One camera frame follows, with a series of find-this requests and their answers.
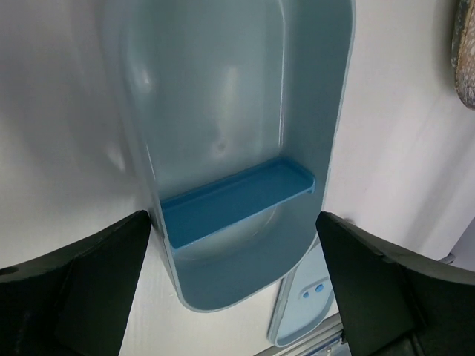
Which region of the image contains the light blue lunch box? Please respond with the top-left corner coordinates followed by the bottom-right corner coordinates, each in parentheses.
top-left (101, 1), bottom-right (356, 312)

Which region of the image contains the speckled ceramic plate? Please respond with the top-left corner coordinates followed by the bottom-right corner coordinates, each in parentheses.
top-left (451, 0), bottom-right (474, 110)

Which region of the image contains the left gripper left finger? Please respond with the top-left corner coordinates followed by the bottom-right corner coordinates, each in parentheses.
top-left (1, 211), bottom-right (151, 355)

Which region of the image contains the light blue lunch box lid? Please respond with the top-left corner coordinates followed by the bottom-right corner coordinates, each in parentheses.
top-left (267, 240), bottom-right (335, 347)

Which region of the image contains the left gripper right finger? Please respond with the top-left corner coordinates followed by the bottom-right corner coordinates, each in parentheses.
top-left (315, 211), bottom-right (474, 355)

